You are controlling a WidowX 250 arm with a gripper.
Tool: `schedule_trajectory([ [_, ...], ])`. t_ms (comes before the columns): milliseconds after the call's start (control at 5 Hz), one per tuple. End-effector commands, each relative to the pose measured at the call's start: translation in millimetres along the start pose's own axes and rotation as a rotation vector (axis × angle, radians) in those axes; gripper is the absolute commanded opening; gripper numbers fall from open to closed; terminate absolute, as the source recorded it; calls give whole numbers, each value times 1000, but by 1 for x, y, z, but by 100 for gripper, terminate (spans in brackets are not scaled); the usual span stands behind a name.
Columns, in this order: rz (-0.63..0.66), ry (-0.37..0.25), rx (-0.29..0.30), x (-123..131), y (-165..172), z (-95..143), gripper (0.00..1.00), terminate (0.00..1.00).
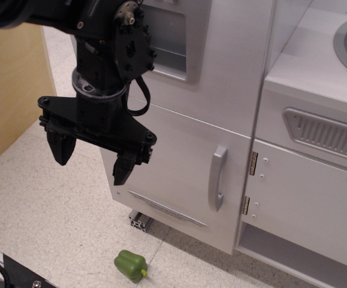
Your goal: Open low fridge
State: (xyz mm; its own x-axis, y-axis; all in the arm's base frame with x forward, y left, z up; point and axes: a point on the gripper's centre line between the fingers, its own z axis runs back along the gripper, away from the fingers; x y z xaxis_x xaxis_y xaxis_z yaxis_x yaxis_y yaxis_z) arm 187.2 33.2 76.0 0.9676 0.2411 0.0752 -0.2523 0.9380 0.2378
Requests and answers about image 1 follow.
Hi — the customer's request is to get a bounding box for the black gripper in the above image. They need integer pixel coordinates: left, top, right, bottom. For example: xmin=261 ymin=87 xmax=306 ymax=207
xmin=38 ymin=96 xmax=157 ymax=185

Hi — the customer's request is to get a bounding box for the white fridge door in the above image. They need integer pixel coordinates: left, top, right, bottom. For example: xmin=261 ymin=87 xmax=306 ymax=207
xmin=101 ymin=105 xmax=251 ymax=254

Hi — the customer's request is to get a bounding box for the grey fridge door handle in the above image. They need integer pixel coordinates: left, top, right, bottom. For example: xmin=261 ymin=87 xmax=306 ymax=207
xmin=207 ymin=145 xmax=228 ymax=212

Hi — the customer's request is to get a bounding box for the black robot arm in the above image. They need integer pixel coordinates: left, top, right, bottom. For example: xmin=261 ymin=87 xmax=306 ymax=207
xmin=0 ymin=1 xmax=156 ymax=185

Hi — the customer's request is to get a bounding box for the grey upper fridge dispenser panel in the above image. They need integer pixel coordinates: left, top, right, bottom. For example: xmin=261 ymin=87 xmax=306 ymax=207
xmin=142 ymin=0 xmax=212 ymax=83

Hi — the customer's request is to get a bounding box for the wooden panel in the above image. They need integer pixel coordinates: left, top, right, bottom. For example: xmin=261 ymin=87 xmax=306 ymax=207
xmin=0 ymin=24 xmax=56 ymax=155

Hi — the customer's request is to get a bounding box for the green toy bell pepper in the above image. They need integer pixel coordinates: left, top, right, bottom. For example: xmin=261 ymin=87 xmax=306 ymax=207
xmin=114 ymin=250 xmax=147 ymax=283

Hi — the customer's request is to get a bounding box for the upper brass hinge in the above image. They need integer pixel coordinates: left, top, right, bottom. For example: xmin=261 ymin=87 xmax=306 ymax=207
xmin=249 ymin=151 xmax=258 ymax=176

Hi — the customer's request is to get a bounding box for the brass hinge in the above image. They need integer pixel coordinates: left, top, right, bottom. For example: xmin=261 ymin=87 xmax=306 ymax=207
xmin=249 ymin=151 xmax=258 ymax=176
xmin=242 ymin=196 xmax=250 ymax=215

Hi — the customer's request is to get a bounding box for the lower brass hinge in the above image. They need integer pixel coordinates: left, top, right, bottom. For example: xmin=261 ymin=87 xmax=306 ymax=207
xmin=242 ymin=196 xmax=250 ymax=215

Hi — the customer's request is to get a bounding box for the white toy kitchen cabinet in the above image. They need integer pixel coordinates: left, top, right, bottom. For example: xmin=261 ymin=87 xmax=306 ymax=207
xmin=68 ymin=0 xmax=347 ymax=288

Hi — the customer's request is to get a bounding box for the white oven door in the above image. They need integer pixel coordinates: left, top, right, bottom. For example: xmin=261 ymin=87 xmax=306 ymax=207
xmin=242 ymin=140 xmax=347 ymax=265

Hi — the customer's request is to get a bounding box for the grey oven vent panel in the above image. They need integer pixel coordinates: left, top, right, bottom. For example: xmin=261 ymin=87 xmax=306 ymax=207
xmin=282 ymin=107 xmax=347 ymax=158

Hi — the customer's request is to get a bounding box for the aluminium extrusion rail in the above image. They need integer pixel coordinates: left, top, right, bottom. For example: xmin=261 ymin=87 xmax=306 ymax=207
xmin=128 ymin=209 xmax=153 ymax=233

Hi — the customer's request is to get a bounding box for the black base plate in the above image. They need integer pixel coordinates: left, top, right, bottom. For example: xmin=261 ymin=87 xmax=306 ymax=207
xmin=3 ymin=254 xmax=56 ymax=288

